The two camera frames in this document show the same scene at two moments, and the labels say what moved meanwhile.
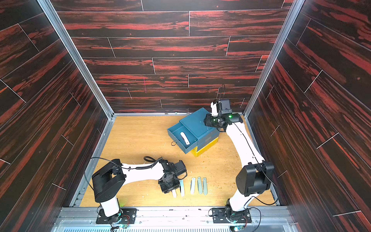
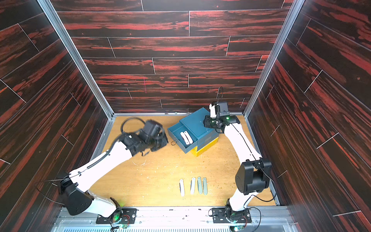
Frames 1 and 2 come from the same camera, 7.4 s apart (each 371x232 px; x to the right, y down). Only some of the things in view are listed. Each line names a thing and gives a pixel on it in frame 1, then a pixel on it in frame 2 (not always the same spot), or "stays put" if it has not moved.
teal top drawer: [182, 137] stays put
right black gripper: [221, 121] stays put
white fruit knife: [185, 138] stays put
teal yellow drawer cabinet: [201, 136] stays put
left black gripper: [166, 190] to [164, 140]
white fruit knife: [174, 193] to [189, 137]
